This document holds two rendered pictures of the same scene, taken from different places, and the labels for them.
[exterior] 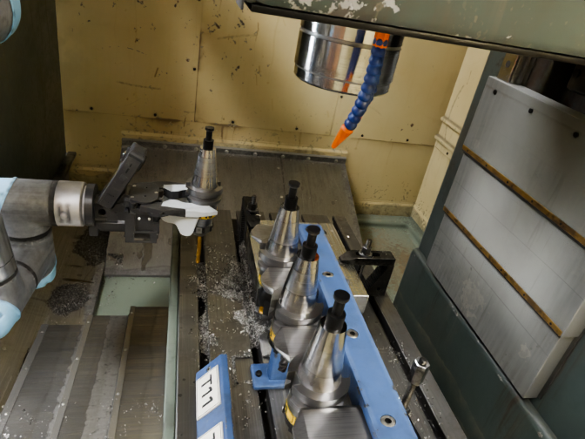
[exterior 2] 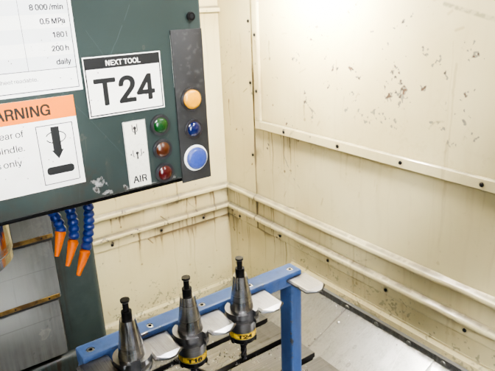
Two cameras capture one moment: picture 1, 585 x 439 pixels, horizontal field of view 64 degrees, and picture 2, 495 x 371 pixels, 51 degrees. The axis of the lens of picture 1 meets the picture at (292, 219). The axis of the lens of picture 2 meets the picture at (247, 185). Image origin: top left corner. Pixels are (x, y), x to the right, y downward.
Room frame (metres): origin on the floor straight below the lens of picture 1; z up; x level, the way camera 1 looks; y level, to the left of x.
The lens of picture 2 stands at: (0.58, 0.75, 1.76)
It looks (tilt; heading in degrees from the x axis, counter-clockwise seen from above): 19 degrees down; 252
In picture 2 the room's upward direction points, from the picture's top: 2 degrees counter-clockwise
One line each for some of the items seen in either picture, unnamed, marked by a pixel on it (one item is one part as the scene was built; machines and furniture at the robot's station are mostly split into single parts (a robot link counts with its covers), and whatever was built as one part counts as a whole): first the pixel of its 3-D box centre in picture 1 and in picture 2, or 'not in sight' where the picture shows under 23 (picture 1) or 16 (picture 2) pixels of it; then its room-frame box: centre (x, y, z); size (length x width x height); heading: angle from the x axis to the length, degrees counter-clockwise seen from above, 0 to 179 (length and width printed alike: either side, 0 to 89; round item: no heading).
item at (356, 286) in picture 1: (299, 263); not in sight; (0.90, -0.04, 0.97); 0.29 x 0.23 x 0.05; 17
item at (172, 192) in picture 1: (188, 201); not in sight; (0.74, 0.19, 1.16); 0.09 x 0.03 x 0.06; 120
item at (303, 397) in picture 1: (316, 383); (241, 312); (0.33, -0.06, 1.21); 0.06 x 0.06 x 0.03
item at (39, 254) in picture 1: (26, 259); not in sight; (0.62, 0.43, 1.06); 0.11 x 0.08 x 0.11; 11
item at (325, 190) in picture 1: (245, 219); not in sight; (1.41, 0.16, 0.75); 0.89 x 0.67 x 0.26; 107
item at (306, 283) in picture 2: not in sight; (307, 283); (0.18, -0.10, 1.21); 0.07 x 0.05 x 0.01; 107
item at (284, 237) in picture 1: (285, 228); (129, 336); (0.55, 0.01, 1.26); 0.04 x 0.04 x 0.07
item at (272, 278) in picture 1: (287, 280); (163, 347); (0.49, -0.01, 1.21); 0.07 x 0.05 x 0.01; 107
